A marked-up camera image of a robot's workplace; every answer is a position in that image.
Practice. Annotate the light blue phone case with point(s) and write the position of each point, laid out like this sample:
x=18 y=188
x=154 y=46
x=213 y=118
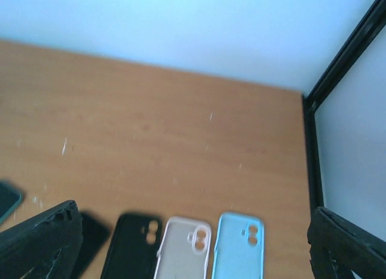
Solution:
x=239 y=247

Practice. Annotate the black phone case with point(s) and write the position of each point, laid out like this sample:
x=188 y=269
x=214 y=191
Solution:
x=133 y=248

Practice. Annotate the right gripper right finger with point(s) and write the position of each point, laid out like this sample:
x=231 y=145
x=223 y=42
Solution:
x=341 y=249

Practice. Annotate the black phone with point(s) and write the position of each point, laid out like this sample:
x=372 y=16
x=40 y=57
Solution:
x=95 y=233

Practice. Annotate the pink phone case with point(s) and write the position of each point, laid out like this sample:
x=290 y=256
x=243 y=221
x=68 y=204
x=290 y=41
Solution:
x=184 y=250

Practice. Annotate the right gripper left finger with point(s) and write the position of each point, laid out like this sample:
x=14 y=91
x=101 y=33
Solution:
x=44 y=246

